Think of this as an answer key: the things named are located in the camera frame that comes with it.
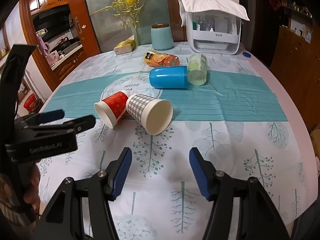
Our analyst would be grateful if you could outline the grey checked paper cup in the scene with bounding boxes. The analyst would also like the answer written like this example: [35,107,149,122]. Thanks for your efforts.
[126,94,174,135]

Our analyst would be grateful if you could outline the red paper cup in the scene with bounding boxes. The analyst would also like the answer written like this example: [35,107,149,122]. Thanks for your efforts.
[94,90,130,129]

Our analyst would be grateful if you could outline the blue plastic cup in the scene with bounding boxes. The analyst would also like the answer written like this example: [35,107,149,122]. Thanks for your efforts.
[149,66,188,89]

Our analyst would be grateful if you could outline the clear green glass cup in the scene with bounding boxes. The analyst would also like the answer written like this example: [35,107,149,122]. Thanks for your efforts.
[188,54,208,86]

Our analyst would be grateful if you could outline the person's left hand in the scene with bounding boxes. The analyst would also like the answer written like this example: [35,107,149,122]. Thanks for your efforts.
[24,162,41,213]

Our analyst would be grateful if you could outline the red bucket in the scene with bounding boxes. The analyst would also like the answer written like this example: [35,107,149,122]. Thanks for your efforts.
[23,93,39,112]

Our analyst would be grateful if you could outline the kitchen counter cabinet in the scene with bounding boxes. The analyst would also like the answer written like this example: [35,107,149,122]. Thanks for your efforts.
[52,45,87,83]

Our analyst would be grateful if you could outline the patterned teal tablecloth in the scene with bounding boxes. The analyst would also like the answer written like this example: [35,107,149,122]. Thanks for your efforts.
[39,45,318,239]

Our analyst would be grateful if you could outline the yellow tissue box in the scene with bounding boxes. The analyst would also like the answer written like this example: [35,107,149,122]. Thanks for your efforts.
[113,35,136,55]

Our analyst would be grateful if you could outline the orange juice bottle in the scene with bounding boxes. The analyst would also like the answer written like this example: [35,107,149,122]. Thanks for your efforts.
[144,50,180,67]

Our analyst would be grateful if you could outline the light blue canister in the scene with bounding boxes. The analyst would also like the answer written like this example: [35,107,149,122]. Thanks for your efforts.
[151,23,174,50]

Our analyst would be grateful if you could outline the gold ornament door decoration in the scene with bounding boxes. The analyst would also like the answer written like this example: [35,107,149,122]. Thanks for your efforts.
[89,0,146,30]

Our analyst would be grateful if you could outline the dark wooden cabinet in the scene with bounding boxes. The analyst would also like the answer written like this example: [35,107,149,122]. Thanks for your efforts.
[270,0,319,131]

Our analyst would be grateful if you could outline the small blue cap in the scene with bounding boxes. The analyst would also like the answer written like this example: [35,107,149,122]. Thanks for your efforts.
[242,51,251,58]

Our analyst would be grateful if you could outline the white desktop organizer cabinet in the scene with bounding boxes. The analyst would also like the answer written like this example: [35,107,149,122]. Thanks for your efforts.
[185,10,243,55]

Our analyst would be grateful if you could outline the white cloth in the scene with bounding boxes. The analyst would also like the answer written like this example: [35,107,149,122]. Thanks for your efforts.
[178,0,250,27]

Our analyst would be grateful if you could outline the wooden door frame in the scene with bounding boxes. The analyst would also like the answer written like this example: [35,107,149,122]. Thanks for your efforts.
[68,0,101,57]

